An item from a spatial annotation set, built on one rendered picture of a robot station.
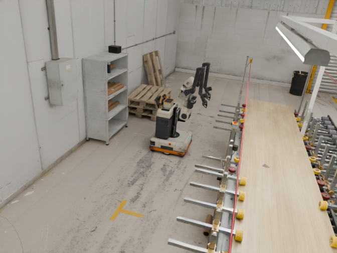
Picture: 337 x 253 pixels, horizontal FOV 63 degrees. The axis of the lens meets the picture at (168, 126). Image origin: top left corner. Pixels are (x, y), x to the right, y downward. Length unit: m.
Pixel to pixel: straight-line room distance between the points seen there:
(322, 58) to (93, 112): 4.14
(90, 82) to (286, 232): 3.74
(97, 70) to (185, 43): 6.37
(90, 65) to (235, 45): 6.68
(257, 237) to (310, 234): 0.46
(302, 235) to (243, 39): 8.56
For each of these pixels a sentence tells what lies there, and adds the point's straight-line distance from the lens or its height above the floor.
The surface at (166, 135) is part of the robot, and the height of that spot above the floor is 0.38.
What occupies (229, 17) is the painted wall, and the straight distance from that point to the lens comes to 10.47.
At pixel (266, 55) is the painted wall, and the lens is 10.56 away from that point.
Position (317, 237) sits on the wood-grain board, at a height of 0.90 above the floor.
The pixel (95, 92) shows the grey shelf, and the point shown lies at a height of 0.99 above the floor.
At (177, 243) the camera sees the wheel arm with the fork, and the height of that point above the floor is 0.96.
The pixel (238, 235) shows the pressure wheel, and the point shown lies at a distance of 2.32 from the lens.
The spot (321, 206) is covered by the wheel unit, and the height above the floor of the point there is 0.95.
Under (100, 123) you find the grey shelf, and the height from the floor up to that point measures 0.42.
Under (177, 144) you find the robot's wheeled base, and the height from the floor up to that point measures 0.26.
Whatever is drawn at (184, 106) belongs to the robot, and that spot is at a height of 0.90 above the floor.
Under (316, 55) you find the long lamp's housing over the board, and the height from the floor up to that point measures 2.35.
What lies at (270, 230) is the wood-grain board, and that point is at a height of 0.90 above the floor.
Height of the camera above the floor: 2.55
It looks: 25 degrees down
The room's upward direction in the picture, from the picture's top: 5 degrees clockwise
